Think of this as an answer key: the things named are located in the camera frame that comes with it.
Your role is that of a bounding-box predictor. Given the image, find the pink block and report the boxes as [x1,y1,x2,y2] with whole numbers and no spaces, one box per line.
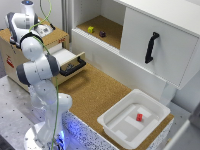
[135,113,144,122]

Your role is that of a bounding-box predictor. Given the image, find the green cable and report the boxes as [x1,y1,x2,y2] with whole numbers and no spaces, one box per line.
[28,0,61,150]

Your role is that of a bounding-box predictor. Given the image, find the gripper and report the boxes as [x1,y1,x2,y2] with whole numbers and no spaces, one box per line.
[34,23,56,38]

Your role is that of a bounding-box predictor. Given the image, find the yellow block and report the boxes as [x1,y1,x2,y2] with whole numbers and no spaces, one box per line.
[87,26,95,34]

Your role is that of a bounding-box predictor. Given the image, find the wooden drawer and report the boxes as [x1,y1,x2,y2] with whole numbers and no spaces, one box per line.
[46,45,88,86]

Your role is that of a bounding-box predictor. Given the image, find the black drawer handle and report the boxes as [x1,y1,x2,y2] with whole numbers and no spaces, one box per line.
[58,56,87,77]

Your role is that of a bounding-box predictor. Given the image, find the white plastic box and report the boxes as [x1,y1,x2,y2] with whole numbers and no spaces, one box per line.
[96,88,172,150]

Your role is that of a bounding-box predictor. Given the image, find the white sliding door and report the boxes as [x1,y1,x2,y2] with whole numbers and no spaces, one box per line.
[119,6,200,91]

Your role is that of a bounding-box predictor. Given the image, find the black door handle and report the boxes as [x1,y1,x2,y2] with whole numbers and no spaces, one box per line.
[144,31,161,65]

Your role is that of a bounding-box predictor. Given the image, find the wooden drawer box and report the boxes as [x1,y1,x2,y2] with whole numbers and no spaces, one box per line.
[0,19,71,93]

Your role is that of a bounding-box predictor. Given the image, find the white cabinet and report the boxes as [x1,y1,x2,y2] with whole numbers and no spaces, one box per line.
[71,0,200,108]

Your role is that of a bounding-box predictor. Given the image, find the purple block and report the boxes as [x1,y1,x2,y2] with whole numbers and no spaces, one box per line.
[99,30,107,38]

